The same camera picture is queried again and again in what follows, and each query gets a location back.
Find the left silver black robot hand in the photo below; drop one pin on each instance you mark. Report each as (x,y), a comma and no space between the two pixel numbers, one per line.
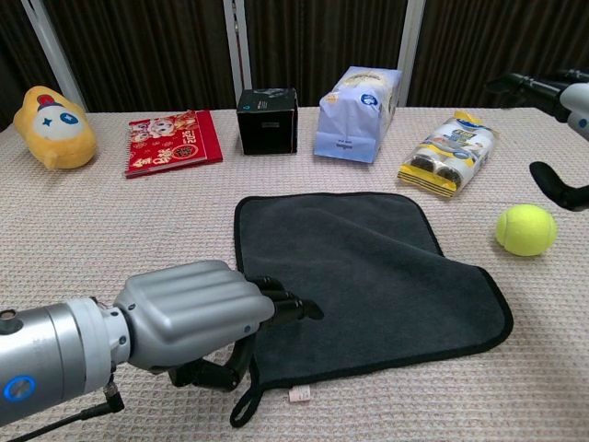
(193,308)

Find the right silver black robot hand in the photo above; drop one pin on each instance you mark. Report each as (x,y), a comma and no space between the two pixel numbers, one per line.
(575,101)

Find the grey and red cloth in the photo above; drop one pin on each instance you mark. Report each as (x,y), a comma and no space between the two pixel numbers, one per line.
(368,285)

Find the beige woven tablecloth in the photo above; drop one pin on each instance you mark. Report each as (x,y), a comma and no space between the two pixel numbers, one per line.
(115,230)

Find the yellow-green tennis ball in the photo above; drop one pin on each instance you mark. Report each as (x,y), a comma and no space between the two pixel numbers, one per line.
(527,230)

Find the lint roller refill pack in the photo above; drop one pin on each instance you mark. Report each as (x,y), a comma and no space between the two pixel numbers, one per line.
(448,156)

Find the red decorated packet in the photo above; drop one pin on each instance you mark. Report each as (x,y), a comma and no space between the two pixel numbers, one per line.
(172,145)

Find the black cardboard box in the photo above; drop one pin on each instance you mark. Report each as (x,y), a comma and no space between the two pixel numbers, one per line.
(267,124)

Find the yellow plush toy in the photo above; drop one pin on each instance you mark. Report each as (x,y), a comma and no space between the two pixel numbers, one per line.
(60,138)

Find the light blue snack bag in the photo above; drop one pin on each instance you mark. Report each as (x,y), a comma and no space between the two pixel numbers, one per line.
(352,124)

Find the white partition frame post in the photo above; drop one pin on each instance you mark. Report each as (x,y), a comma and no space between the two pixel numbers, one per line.
(237,55)
(410,55)
(53,55)

